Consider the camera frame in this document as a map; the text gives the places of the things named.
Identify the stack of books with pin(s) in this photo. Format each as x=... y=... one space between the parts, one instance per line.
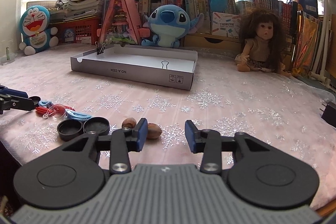
x=66 y=10

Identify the wooden drawer shelf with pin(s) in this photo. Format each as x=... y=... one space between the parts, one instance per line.
x=212 y=41

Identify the pink snowflake tablecloth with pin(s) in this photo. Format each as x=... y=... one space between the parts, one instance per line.
x=282 y=112

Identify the black round cup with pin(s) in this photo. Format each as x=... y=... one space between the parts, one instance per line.
x=69 y=129

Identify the small blue plastic clip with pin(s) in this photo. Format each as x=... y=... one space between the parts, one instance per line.
x=45 y=103

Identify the black round lid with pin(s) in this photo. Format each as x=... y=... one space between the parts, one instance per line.
x=99 y=125

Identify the black power adapter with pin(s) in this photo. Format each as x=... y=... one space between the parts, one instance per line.
x=329 y=114

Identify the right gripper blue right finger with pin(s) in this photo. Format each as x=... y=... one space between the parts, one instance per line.
x=209 y=143

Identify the small black binder clip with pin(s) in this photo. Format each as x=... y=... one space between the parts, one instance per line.
x=100 y=47

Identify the blue Stitch plush toy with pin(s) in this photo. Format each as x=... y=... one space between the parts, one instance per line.
x=170 y=23

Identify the blue Doraemon plush toy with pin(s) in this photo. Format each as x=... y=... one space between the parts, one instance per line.
x=36 y=34

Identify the pink triangular diorama house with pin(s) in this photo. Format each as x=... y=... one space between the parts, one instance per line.
x=122 y=25

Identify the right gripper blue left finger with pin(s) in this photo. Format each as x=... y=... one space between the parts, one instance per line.
x=124 y=140

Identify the white cardboard tray box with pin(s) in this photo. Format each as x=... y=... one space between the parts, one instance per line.
x=140 y=64

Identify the brown-haired baby doll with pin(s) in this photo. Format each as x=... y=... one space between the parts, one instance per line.
x=262 y=43

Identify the large black binder clip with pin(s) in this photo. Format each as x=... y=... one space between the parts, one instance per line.
x=165 y=64

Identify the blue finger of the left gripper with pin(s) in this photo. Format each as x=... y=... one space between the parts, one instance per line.
x=12 y=92
x=20 y=103

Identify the light brown walnut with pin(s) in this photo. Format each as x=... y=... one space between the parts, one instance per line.
x=153 y=131

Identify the white label printer box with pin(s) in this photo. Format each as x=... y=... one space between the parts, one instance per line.
x=226 y=25

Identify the red plastic crate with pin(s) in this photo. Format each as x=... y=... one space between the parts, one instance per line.
x=81 y=31

